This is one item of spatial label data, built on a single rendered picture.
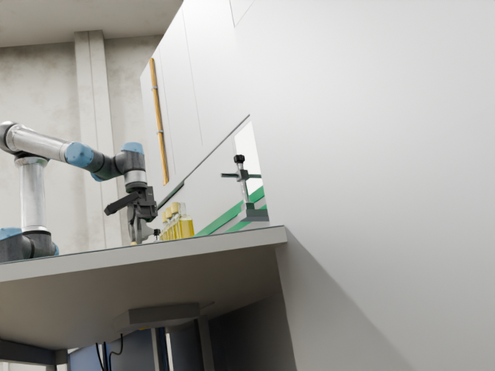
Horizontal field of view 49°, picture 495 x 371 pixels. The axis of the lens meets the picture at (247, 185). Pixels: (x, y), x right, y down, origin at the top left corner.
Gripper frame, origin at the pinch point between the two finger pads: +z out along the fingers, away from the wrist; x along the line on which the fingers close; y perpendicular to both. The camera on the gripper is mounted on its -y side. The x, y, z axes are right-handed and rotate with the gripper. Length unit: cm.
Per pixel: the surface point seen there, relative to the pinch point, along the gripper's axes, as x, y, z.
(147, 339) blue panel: 36.6, 12.7, 26.2
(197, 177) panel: 29, 38, -36
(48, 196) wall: 372, 37, -152
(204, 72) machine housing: 14, 41, -77
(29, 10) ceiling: 318, 18, -332
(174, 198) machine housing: 62, 41, -38
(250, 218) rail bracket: -54, 11, 9
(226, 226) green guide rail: -19.6, 22.8, 0.3
